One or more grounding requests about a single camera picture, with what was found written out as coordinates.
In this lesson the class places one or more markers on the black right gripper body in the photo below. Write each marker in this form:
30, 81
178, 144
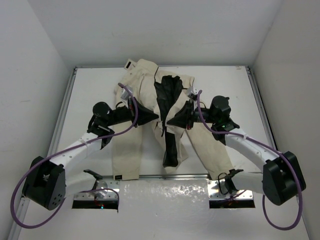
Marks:
197, 117

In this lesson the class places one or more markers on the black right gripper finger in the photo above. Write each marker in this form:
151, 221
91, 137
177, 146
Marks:
179, 122
185, 111

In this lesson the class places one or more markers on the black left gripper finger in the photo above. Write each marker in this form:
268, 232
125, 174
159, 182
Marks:
144, 112
145, 118

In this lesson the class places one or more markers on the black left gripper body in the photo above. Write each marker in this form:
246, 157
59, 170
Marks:
135, 111

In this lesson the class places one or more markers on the beige jacket with black lining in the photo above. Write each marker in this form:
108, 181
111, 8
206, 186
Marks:
164, 93

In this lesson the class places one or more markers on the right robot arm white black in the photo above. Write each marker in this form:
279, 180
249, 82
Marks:
279, 178

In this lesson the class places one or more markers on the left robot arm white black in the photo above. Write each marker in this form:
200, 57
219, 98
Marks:
49, 181

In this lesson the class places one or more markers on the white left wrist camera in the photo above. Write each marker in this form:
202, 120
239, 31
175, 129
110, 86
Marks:
126, 93

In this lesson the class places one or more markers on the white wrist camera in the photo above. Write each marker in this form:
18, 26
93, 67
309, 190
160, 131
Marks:
126, 93
192, 93

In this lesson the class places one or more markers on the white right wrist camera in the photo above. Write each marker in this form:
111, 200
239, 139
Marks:
192, 93

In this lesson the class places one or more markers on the silver front mounting rail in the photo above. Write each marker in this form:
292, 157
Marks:
170, 185

